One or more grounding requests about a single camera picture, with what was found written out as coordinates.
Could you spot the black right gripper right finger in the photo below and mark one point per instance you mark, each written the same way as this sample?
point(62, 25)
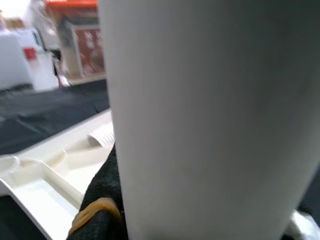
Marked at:
point(305, 225)

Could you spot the white plastic children table top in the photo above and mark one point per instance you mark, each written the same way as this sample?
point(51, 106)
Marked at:
point(50, 195)

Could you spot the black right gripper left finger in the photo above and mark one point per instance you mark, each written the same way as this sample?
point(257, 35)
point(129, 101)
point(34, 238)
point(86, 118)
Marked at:
point(100, 200)

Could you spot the red printed carton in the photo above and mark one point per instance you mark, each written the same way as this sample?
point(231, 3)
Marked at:
point(90, 47)

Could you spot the white box appliance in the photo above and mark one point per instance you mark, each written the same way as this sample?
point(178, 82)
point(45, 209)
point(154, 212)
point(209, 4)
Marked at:
point(12, 62)

